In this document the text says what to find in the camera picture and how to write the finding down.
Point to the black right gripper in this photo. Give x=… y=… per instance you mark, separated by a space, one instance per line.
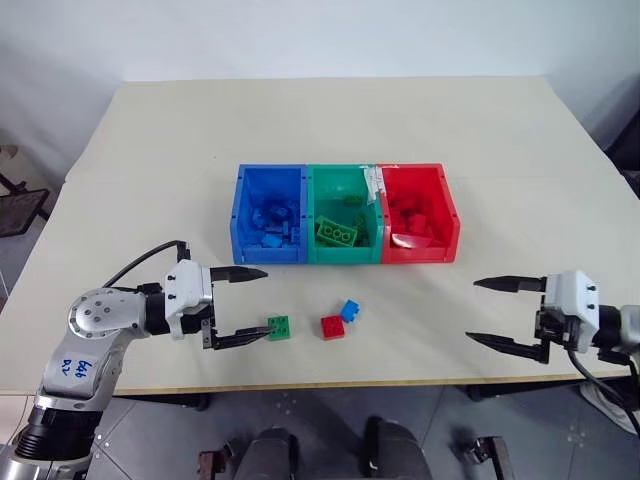
x=550 y=325

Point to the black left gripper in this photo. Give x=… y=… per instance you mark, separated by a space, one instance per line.
x=199 y=321

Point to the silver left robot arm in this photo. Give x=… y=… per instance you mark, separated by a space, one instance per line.
x=95 y=315

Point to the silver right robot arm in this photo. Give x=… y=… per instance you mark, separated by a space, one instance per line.
x=627 y=326

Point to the small green building block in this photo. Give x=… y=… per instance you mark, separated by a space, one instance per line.
x=279 y=328

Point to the light blue building block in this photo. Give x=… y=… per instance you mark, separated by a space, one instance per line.
x=272 y=241

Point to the small red building block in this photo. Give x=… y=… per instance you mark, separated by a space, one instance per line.
x=332 y=329

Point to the dark blue building block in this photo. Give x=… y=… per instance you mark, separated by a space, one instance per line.
x=276 y=212

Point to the green plastic bin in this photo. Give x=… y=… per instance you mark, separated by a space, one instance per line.
x=335 y=255

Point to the small blue building block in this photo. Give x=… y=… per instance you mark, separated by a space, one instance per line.
x=350 y=310

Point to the flat red building block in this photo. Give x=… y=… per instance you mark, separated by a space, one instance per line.
x=411 y=241

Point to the white cloth bundle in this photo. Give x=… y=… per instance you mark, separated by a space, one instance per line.
x=600 y=397

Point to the long green building block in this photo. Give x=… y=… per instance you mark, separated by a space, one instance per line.
x=336 y=232

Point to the blue plastic bin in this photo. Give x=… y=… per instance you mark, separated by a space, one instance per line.
x=267 y=180

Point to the red plastic bin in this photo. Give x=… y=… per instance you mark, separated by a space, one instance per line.
x=440 y=200

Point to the dark rounded shape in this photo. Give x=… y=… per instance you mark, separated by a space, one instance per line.
x=396 y=447
x=272 y=452

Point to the dark green building block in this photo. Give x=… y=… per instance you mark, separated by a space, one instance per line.
x=360 y=222

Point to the white torn label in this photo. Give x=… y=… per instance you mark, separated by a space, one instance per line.
x=372 y=185

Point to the dark panel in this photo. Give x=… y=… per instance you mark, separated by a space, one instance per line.
x=620 y=130

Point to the dark folding stand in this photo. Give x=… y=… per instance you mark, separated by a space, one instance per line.
x=22 y=210

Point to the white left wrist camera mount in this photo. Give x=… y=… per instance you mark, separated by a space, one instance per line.
x=187 y=285

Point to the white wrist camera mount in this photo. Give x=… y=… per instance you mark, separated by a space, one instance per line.
x=187 y=285
x=575 y=295

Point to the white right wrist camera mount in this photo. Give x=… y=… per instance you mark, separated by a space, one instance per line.
x=575 y=295

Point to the brown metal bracket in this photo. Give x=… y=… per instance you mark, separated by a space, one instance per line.
x=210 y=462
x=492 y=455

